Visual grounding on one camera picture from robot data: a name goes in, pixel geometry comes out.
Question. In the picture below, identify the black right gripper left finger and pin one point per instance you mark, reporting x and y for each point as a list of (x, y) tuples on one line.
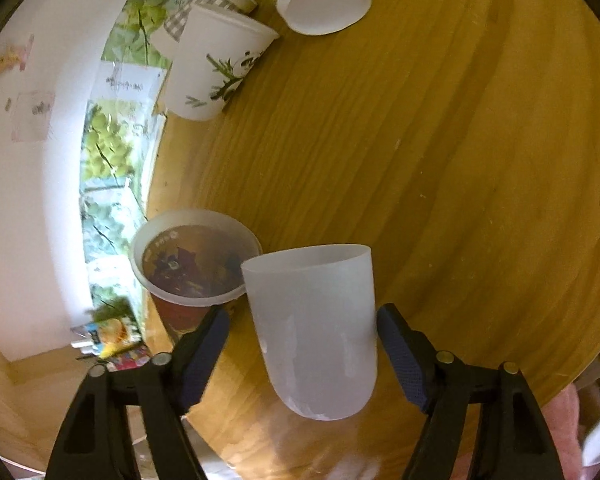
[(94, 440)]

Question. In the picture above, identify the translucent white plastic cup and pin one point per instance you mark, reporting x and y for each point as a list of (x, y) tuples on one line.
[(314, 313)]

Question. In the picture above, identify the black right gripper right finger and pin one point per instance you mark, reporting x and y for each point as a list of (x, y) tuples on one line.
[(513, 440)]

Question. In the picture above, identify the clear printed plastic cup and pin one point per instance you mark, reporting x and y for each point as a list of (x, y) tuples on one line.
[(190, 261)]

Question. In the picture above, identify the grey checked paper cup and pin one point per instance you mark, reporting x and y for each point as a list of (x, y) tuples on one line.
[(167, 38)]

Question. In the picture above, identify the yellow snack packet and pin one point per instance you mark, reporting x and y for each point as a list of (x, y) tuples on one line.
[(115, 343)]

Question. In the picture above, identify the white panda paper cup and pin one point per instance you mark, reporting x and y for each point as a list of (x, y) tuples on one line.
[(216, 54)]

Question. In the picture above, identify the grape picture poster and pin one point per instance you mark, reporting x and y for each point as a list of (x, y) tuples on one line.
[(120, 134)]

